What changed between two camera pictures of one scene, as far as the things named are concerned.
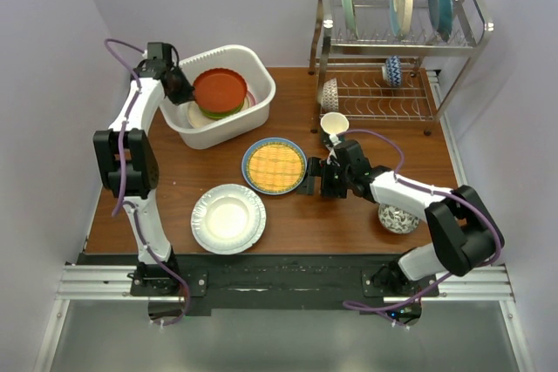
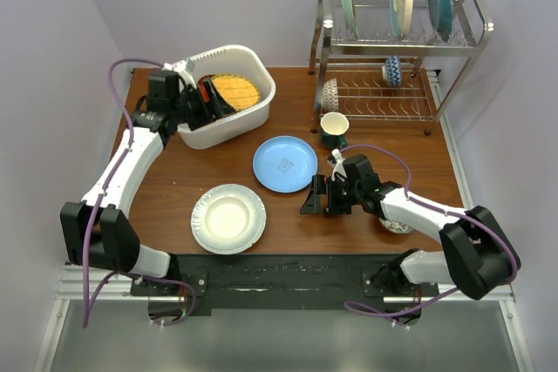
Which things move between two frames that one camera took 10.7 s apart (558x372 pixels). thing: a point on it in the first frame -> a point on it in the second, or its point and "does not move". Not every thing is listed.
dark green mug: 334,123 does not move
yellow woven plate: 275,167 -> 238,92
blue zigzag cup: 392,71 does not move
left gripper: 187,94 -> 216,107
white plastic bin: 221,132 does not move
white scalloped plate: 228,219 does not move
